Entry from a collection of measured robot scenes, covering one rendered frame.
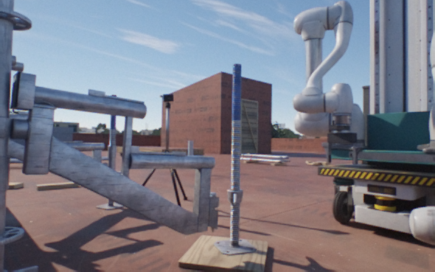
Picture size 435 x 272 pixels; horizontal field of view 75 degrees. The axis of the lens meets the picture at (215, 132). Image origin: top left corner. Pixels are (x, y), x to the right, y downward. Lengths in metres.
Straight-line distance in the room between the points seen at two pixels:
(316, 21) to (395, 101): 0.65
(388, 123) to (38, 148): 1.68
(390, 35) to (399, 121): 0.53
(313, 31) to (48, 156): 1.51
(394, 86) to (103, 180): 1.66
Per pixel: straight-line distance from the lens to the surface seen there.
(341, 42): 1.75
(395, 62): 2.02
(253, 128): 11.43
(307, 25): 1.85
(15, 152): 1.91
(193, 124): 11.29
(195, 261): 1.14
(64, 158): 0.83
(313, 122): 1.81
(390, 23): 2.09
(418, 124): 1.84
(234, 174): 1.19
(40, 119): 0.82
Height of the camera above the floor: 0.45
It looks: 2 degrees up
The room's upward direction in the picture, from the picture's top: 1 degrees clockwise
